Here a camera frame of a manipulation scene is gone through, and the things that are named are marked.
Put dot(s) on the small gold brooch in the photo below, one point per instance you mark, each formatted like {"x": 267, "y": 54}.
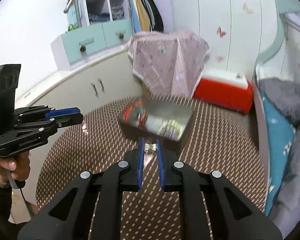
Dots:
{"x": 150, "y": 147}

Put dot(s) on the beige low cabinet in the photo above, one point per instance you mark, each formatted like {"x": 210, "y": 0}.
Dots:
{"x": 92, "y": 85}

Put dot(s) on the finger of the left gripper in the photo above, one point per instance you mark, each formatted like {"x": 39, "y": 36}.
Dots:
{"x": 61, "y": 112}
{"x": 67, "y": 120}

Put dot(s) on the white box lid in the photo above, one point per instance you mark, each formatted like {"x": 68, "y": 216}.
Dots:
{"x": 223, "y": 76}

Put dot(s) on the pink bear pattern cloth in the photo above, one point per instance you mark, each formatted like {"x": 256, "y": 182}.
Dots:
{"x": 169, "y": 64}

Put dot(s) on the grey metal tin box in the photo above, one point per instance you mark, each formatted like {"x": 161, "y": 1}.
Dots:
{"x": 156, "y": 119}

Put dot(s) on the teal drawer unit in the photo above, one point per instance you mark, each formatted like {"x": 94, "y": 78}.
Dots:
{"x": 80, "y": 46}

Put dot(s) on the teal bunk bed frame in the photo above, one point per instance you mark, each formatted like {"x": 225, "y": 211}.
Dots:
{"x": 280, "y": 25}

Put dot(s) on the hanging clothes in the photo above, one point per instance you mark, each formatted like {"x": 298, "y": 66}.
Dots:
{"x": 145, "y": 16}

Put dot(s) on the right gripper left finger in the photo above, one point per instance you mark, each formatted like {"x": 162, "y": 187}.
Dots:
{"x": 90, "y": 206}

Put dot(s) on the teal bed sheet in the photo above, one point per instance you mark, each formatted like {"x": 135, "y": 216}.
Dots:
{"x": 280, "y": 138}

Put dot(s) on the brown polka dot tablecloth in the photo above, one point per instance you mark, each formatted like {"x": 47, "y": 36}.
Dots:
{"x": 216, "y": 142}

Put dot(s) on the lilac cubby shelf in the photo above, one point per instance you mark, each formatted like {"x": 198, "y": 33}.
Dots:
{"x": 97, "y": 7}

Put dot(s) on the person left hand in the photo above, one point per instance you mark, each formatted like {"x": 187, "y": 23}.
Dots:
{"x": 18, "y": 167}

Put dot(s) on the pink butterfly hair clip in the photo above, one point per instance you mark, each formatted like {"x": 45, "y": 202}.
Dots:
{"x": 84, "y": 127}

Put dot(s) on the grey duvet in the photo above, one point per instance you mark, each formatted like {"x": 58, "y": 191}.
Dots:
{"x": 281, "y": 104}

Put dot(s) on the red storage box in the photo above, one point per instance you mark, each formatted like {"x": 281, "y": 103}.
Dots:
{"x": 225, "y": 95}

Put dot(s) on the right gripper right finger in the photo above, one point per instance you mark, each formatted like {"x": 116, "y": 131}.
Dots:
{"x": 211, "y": 207}

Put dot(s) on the white wardrobe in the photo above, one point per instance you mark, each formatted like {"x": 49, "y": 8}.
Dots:
{"x": 237, "y": 31}

